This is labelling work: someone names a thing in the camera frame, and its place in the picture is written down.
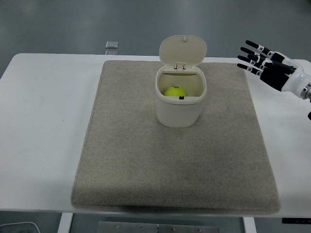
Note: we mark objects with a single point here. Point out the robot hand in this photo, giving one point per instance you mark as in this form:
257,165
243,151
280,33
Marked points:
277,75

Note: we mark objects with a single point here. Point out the yellow tennis ball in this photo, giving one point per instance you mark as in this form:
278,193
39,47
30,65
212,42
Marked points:
175,92

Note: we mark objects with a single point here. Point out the cream bin with hinged lid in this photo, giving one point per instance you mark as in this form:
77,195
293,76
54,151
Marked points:
178,112

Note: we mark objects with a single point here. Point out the black table control panel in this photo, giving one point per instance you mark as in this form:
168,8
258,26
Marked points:
296,221

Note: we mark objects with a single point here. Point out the white table leg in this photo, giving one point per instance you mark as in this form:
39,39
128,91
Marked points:
248,225
65,223

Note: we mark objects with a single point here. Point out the beige fabric mat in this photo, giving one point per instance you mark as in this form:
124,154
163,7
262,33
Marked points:
145,165

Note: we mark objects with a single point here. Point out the silver floor plate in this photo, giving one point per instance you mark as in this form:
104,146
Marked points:
111,52
112,44

